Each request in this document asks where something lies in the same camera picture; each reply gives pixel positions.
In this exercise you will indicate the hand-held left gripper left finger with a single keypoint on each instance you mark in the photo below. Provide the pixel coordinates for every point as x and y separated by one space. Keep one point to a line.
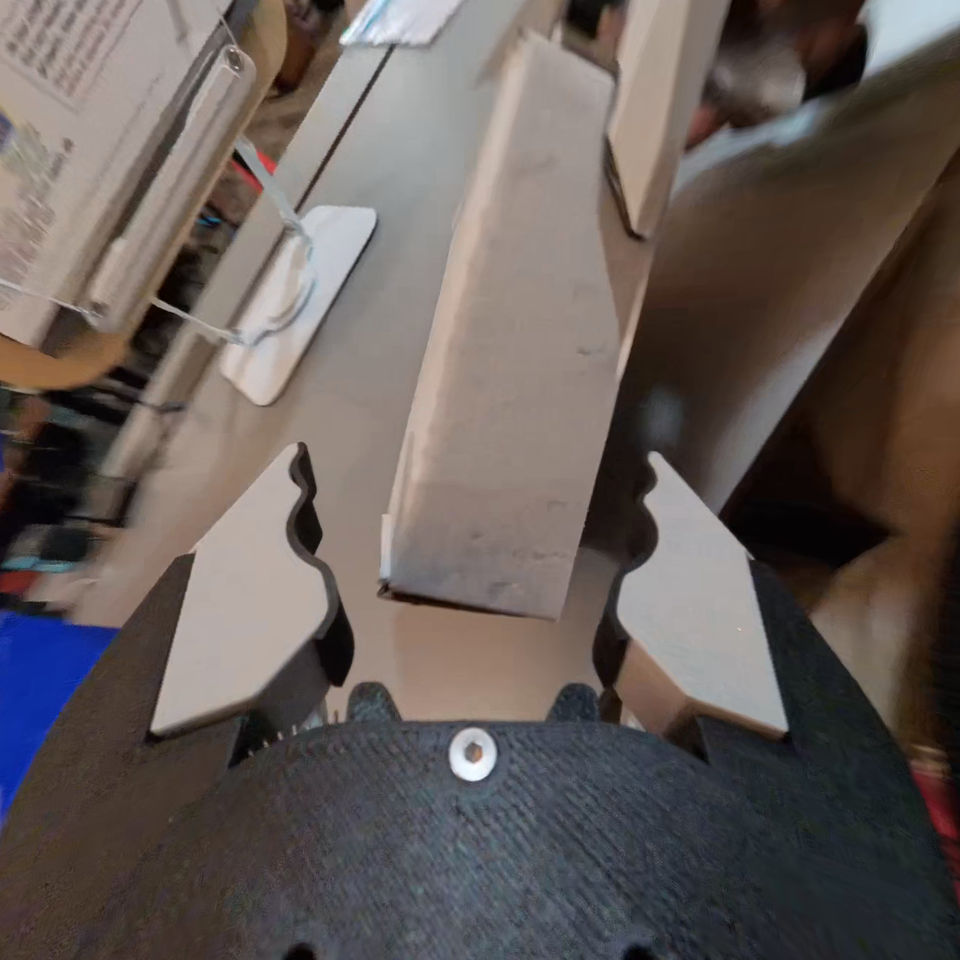
240 622

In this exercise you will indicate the white cardboard mailer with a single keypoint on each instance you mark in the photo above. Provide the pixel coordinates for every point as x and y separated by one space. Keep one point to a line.
787 262
510 375

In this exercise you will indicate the loose printed papers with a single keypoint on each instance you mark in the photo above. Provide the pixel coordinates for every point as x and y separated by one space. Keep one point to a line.
405 19

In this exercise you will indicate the printed instruction sheet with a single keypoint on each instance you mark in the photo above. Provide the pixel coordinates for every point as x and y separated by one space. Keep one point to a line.
67 150

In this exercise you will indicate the blue plastic bin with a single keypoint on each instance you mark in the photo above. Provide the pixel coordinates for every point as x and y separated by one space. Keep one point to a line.
45 697

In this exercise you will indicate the white tablet stand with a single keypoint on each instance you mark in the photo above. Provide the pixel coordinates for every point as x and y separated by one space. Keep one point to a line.
300 315

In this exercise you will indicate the grey desk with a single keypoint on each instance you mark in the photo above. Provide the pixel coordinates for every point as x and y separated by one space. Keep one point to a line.
390 225

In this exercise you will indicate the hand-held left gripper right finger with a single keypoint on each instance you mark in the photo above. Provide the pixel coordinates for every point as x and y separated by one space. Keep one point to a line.
697 630

